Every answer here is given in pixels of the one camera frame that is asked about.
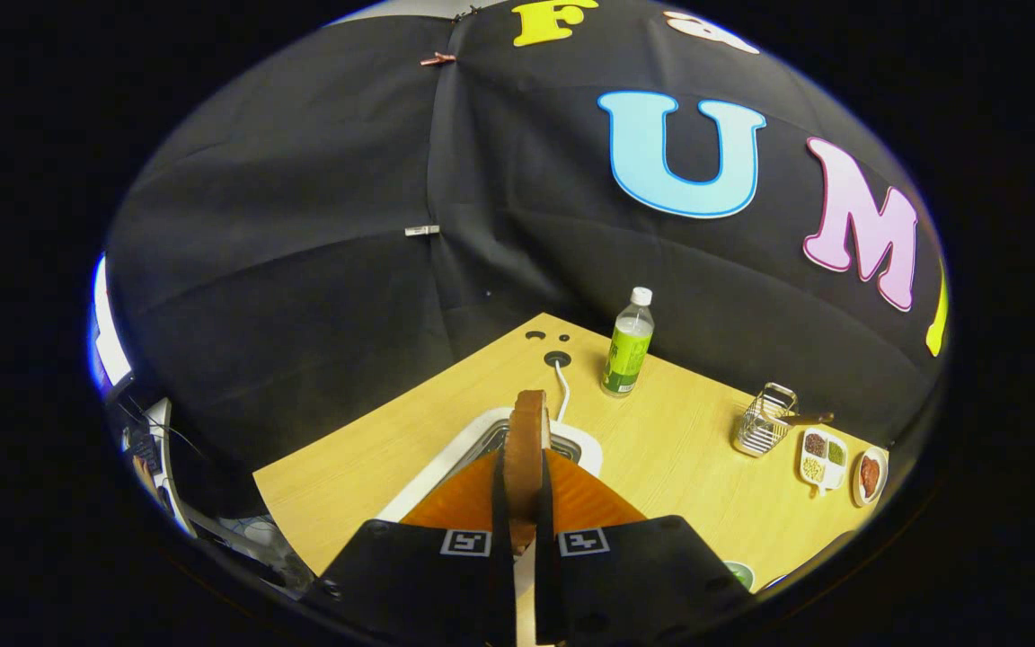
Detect toasted bread slice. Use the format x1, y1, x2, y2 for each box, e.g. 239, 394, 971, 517
503, 390, 553, 556

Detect metal wire basket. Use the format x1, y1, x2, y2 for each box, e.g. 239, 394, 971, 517
732, 382, 799, 458

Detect white toaster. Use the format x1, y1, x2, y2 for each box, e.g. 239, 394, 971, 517
376, 406, 604, 524

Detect round white plate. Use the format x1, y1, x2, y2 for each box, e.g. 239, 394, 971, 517
852, 447, 889, 509

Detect green label water bottle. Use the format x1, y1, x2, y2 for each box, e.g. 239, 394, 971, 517
601, 287, 656, 398

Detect white divided bean dish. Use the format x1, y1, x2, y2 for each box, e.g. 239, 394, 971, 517
799, 428, 849, 497

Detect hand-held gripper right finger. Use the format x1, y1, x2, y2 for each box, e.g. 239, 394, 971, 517
534, 449, 756, 646

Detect white toaster cable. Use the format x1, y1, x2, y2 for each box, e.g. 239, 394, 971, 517
544, 352, 572, 425

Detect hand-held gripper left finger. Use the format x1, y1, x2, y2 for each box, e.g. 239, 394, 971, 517
318, 448, 518, 647

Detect black backdrop cloth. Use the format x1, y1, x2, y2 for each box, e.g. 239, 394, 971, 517
104, 0, 950, 518

